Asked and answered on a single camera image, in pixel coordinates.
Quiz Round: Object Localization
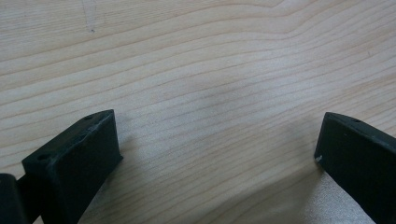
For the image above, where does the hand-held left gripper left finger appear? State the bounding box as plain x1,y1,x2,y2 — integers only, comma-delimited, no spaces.
21,108,124,224

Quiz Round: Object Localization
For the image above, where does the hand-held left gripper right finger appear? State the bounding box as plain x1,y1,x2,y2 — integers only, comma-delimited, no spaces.
314,111,396,224

